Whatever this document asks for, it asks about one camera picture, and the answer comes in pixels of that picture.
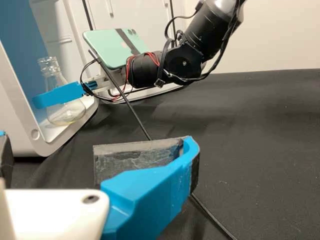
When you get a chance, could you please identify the white incubator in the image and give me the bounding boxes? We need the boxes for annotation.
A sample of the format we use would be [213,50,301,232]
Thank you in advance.
[0,0,99,158]

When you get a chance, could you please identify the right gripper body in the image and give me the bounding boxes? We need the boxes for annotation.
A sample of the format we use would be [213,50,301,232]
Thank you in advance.
[95,68,131,99]

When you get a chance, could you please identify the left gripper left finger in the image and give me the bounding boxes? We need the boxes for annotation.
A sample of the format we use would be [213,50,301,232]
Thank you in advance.
[0,129,15,189]

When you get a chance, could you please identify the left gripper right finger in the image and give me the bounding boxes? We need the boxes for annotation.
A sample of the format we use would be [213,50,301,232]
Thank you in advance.
[93,135,201,240]

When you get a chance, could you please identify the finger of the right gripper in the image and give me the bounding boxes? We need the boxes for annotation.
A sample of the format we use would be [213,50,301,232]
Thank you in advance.
[31,80,97,110]

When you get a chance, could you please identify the black cable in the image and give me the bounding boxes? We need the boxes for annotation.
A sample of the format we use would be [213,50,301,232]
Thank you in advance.
[169,0,177,41]
[88,49,240,240]
[81,0,96,30]

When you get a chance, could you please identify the clear flask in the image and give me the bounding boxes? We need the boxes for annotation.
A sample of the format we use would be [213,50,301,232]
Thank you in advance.
[37,56,87,126]

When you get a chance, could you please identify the right wrist camera phone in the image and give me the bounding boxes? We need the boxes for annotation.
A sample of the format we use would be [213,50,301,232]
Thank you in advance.
[82,28,151,71]

